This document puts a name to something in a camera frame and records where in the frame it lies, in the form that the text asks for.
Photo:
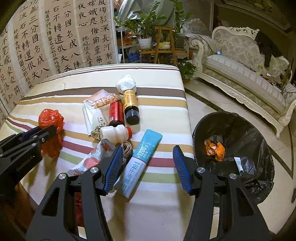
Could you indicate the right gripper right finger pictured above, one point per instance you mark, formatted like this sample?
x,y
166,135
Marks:
x,y
239,216

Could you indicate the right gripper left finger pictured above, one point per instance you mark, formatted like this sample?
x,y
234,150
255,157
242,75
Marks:
x,y
55,218

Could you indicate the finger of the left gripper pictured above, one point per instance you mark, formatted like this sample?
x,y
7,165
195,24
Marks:
x,y
42,136
27,135

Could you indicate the red plastic bag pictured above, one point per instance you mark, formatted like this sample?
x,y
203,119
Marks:
x,y
51,121

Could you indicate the pink white snack wrapper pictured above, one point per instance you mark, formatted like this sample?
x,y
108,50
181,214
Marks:
x,y
103,150

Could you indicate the white yogurt bottle red cap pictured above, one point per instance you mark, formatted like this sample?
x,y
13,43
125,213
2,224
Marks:
x,y
116,135

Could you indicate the amber glass bottle gold label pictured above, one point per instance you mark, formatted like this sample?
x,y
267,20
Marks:
x,y
130,107

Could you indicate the blue white powder tube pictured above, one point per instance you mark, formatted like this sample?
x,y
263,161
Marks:
x,y
137,163

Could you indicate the black trash bin with bag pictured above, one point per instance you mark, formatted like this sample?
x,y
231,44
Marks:
x,y
240,139

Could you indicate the small white tube in bin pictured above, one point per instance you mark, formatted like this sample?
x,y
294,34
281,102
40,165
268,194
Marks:
x,y
239,165

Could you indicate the white plastic packet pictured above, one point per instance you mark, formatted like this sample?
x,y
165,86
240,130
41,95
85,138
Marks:
x,y
93,117

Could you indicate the orange crumpled wrapper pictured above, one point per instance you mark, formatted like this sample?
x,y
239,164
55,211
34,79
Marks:
x,y
215,149

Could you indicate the orange white snack wrapper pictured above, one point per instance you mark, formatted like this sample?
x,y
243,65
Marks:
x,y
103,98

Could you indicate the red can bottle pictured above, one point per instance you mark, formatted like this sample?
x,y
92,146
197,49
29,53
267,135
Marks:
x,y
116,114

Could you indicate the calligraphy screen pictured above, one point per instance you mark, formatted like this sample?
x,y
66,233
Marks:
x,y
45,38

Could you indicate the crumpled white tissue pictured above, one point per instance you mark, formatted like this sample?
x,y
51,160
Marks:
x,y
126,83

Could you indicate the small green floor plant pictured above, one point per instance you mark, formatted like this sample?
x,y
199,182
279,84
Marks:
x,y
186,68

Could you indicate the potted plant white pot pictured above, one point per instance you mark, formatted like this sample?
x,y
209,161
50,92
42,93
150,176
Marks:
x,y
142,27

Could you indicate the ornate white sofa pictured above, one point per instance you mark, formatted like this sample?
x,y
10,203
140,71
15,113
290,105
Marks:
x,y
231,60

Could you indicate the wooden plant stand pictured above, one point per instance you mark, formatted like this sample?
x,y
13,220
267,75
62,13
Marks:
x,y
164,50

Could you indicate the black garment on sofa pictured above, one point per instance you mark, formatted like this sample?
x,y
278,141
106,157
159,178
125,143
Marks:
x,y
267,48

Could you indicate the tall green plant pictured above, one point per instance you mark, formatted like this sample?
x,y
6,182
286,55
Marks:
x,y
180,18

